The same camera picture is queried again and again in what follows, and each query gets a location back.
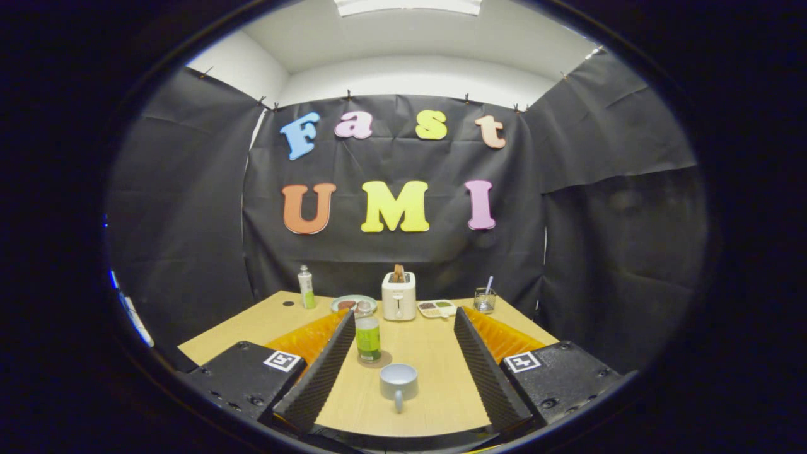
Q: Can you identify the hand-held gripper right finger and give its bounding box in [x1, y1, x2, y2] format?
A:
[454, 307, 625, 437]

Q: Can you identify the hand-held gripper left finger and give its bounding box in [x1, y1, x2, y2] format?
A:
[178, 309, 357, 436]

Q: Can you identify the green juice bottle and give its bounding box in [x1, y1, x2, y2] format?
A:
[354, 300, 382, 364]

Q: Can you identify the pale grey cup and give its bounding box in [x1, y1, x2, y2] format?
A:
[379, 363, 419, 414]

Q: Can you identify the wooden table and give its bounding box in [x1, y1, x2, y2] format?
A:
[177, 290, 560, 438]

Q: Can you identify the pale green plate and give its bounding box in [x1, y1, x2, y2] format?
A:
[331, 294, 378, 317]

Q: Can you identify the white divided snack tray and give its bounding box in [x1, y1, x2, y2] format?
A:
[417, 299, 458, 319]

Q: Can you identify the white tube with green label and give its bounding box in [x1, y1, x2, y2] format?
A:
[298, 265, 317, 310]

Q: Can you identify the white toaster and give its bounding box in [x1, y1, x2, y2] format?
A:
[381, 272, 417, 322]

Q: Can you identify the black backdrop cloth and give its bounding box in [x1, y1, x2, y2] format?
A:
[107, 50, 710, 376]

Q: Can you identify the ceiling light panel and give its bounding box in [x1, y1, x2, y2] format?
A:
[334, 0, 483, 17]

